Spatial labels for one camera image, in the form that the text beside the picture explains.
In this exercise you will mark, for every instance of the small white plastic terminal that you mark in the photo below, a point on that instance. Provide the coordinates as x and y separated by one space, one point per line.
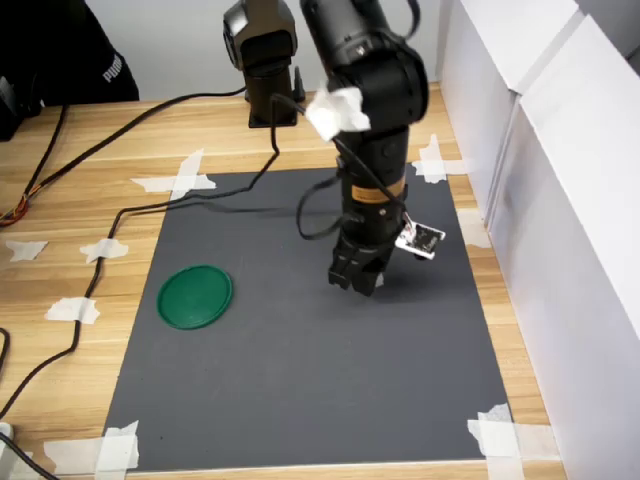
380 280

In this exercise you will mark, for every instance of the round green lid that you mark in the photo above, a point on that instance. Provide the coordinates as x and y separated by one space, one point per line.
195 297

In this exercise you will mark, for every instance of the dark grey mat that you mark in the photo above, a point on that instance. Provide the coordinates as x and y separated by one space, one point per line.
300 350

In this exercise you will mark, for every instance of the white masking tape piece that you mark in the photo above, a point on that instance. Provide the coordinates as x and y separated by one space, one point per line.
115 447
72 310
27 248
182 180
431 162
500 437
472 230
102 250

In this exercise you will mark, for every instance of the crumpled white tape wad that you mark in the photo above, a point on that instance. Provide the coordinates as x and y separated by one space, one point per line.
337 112

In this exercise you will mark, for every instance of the small black cone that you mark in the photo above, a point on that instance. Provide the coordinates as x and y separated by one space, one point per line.
299 85

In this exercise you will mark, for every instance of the white foam board partition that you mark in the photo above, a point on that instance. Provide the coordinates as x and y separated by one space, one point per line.
575 250
480 75

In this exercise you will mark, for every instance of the small white adapter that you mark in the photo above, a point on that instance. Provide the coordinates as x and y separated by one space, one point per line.
5 431

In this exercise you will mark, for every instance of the camera box with circuit board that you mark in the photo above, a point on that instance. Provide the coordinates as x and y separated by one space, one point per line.
425 240

